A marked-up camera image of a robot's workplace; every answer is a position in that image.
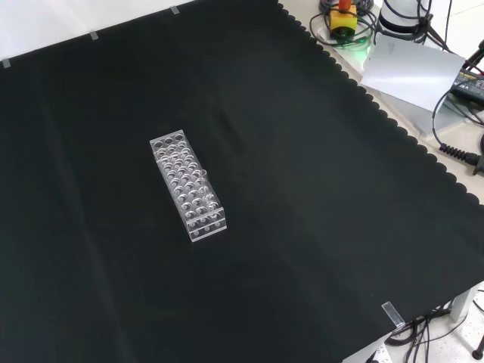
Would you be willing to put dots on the clear test tube rack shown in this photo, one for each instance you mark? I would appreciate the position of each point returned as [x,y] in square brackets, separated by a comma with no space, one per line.
[177,181]

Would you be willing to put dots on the black bench cloth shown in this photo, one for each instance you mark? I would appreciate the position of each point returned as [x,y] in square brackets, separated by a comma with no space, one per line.
[302,189]

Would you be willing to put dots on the grey tape piece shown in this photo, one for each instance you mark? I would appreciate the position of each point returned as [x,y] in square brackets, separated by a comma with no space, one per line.
[6,63]
[174,10]
[94,36]

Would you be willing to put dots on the yellow stop button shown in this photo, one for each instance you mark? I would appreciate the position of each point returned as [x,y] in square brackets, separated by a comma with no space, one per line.
[342,22]

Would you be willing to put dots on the clear tape strip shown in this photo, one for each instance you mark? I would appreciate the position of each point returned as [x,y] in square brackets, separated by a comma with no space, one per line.
[392,314]

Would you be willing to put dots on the pale board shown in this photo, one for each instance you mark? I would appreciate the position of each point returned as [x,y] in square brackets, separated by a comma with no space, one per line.
[412,72]

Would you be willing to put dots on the black power adapter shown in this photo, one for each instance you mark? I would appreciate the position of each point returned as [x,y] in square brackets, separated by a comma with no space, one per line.
[470,85]

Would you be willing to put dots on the grey table leg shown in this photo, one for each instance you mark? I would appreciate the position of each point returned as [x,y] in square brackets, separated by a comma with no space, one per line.
[463,302]

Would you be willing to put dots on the black tripod leg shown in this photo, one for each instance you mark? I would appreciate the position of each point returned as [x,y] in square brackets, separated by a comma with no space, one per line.
[474,56]

